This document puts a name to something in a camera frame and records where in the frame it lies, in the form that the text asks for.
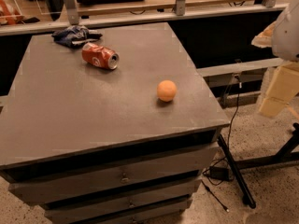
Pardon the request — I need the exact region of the black power adapter with cable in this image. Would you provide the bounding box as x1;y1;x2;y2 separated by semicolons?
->
202;73;242;212

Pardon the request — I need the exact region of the orange white object on shelf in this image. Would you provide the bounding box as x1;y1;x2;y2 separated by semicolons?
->
0;0;23;25

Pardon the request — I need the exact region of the black metal stand leg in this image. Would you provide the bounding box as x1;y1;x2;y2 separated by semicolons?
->
217;123;299;210

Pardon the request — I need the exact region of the red coke can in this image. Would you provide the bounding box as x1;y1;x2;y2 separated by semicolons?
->
81;43;120;70

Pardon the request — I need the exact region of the grey drawer cabinet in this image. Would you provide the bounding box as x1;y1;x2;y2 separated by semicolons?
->
0;23;229;224

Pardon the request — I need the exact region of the orange fruit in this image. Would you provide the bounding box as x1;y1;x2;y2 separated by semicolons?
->
157;80;178;102

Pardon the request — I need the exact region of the metal shelf rail frame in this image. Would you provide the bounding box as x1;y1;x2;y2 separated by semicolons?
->
0;0;290;36

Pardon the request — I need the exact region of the blue chip bag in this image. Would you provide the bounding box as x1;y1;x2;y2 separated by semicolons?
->
51;25;103;48

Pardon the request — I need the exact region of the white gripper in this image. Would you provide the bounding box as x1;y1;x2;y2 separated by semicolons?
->
259;0;299;118

